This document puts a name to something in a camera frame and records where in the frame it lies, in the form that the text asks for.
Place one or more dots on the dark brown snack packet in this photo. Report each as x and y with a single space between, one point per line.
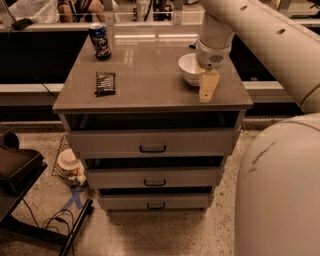
105 84

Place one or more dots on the white ceramic bowl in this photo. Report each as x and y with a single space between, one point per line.
190 69

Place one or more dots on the blue pepsi can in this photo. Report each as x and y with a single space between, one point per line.
99 40

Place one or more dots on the black object on ledge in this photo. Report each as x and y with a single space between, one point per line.
22 24

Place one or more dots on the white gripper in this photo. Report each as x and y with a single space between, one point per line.
210 56

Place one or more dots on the middle grey drawer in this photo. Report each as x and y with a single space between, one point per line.
153 177

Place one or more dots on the wire basket with items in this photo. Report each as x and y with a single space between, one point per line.
68 167

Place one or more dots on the grey drawer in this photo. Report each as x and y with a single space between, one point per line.
153 177
153 143
155 201

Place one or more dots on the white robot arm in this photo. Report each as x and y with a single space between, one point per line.
277 201

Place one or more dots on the black tray on stand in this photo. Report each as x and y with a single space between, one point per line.
19 170

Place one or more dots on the bottom grey drawer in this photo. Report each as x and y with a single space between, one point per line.
155 201

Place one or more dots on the black stand leg left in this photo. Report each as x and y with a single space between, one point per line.
85 211

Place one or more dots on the person in background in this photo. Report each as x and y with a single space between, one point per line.
69 10

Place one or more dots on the grey drawer cabinet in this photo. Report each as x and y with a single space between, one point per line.
150 95

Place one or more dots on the top grey drawer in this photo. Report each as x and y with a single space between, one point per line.
153 143

